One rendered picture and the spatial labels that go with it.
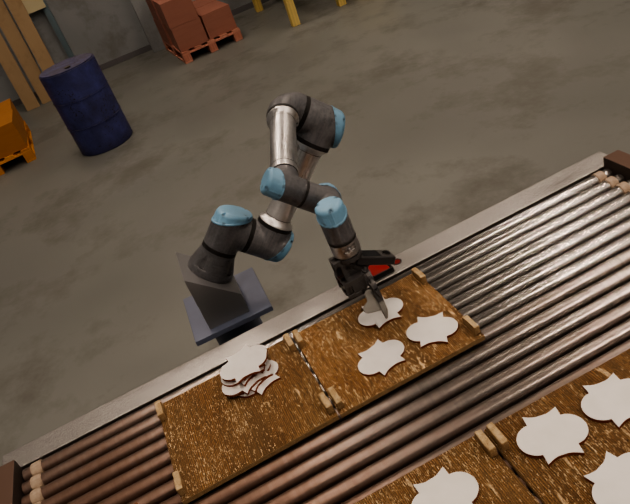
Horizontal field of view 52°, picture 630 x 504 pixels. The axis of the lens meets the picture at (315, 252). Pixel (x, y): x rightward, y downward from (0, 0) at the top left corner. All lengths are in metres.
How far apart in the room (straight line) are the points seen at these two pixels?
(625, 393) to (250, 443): 0.85
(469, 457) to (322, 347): 0.54
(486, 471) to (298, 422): 0.47
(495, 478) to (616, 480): 0.22
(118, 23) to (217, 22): 1.95
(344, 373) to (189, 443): 0.43
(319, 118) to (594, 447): 1.14
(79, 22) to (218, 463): 9.12
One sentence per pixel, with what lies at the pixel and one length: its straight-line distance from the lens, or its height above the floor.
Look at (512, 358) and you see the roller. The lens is 1.64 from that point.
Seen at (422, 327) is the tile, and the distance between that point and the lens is 1.71.
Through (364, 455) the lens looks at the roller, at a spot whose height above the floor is 0.92.
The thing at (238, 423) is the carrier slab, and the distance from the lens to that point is 1.68.
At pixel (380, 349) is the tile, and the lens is 1.69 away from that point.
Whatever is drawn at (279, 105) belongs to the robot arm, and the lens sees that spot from 1.88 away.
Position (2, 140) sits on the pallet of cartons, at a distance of 7.74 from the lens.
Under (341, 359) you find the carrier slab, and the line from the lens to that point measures 1.71.
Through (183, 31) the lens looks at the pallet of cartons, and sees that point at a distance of 8.83.
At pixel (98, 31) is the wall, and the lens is 10.36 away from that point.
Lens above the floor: 2.09
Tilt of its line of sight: 33 degrees down
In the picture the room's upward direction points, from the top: 21 degrees counter-clockwise
